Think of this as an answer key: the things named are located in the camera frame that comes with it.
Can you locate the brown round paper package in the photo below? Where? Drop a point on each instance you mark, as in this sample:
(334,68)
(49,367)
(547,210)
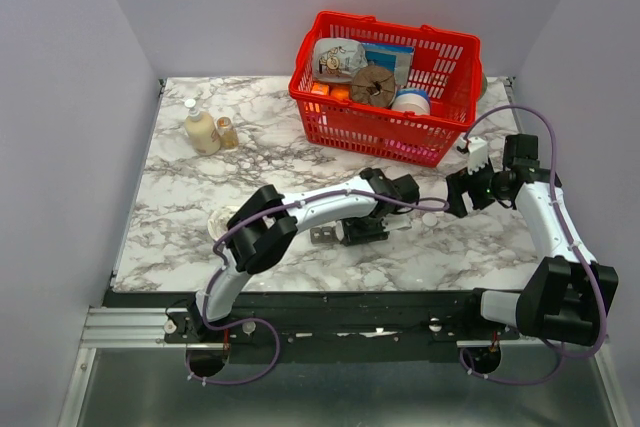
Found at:
(374,86)

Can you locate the orange small box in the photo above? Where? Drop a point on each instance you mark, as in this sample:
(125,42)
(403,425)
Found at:
(321,89)

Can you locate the grey weekly pill organizer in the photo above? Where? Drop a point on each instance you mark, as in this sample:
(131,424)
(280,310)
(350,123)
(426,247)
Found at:
(327,234)

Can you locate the blue packet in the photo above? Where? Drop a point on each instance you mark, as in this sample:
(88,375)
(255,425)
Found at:
(395,58)

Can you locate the white blue tub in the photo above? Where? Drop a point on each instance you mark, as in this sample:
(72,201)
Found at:
(416,101)

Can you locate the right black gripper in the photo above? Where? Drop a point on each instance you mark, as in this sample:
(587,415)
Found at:
(461,182)

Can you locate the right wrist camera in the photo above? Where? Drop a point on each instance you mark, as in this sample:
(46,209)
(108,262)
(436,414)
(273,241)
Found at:
(477,153)

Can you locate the red plastic shopping basket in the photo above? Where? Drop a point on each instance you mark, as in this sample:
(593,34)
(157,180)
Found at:
(446,64)

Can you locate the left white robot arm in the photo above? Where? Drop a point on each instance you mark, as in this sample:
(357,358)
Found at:
(261,231)

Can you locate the small amber bottle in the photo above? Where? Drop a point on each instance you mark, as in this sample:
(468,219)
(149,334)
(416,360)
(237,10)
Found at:
(227,132)

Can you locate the silver snack pouch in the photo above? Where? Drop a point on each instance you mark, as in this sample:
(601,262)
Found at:
(337,60)

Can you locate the yellow liquid bottle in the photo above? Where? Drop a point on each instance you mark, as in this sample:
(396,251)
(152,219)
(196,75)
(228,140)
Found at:
(201,129)

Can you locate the white bottle cap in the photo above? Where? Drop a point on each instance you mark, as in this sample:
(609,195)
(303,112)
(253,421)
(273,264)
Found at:
(430,219)

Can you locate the black table front rail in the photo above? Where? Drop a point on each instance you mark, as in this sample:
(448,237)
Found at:
(324,327)

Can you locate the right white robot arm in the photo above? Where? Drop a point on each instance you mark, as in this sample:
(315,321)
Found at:
(569,294)

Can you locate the orange fruit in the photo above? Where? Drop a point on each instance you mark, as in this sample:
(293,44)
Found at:
(340,92)

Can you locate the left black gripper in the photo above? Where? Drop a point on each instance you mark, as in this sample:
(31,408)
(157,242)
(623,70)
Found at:
(353,237)

